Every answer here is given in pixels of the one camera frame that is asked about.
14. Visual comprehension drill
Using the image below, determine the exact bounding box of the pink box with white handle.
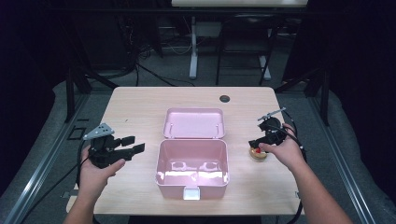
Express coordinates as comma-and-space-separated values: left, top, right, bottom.
154, 107, 231, 201

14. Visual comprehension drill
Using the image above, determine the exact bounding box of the aluminium floor rail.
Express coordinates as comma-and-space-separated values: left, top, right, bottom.
2, 92, 92, 224
311, 96, 378, 224

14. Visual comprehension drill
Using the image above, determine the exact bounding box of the hand-held gripper cable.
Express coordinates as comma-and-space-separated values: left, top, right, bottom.
75, 139, 95, 189
270, 109, 308, 224

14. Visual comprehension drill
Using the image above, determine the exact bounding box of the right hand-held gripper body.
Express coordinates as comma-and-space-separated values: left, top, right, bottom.
257, 107, 287, 147

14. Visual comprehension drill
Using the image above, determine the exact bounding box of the thin black floor cable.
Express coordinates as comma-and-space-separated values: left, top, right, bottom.
18, 158, 87, 224

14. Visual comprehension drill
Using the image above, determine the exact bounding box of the person's right hand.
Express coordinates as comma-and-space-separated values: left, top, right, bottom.
259, 122, 308, 173

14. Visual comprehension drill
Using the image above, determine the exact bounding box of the black metal frame chair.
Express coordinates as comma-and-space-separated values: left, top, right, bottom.
215, 13, 276, 87

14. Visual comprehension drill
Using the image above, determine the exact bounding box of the black metal stand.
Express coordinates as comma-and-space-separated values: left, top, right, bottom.
64, 62, 120, 124
275, 66, 331, 127

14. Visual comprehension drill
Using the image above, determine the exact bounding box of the person's left hand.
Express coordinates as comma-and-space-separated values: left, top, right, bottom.
77, 146, 126, 200

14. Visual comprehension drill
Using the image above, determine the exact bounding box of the white desk with white legs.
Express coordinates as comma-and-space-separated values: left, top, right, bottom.
171, 0, 309, 81

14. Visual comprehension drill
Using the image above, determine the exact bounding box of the black tape square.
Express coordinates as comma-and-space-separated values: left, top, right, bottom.
67, 125, 87, 141

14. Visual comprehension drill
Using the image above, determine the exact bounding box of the toy tart with red berry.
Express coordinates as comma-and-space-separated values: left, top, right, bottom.
248, 147, 269, 162

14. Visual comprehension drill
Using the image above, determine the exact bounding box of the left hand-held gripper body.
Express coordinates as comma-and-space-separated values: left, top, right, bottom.
82, 122, 133, 170

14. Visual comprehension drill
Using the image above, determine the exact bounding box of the left hand-held gripper cable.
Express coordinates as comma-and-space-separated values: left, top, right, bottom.
75, 139, 95, 189

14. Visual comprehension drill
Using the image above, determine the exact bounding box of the right hand-held gripper cable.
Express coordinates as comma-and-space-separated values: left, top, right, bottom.
270, 109, 308, 224

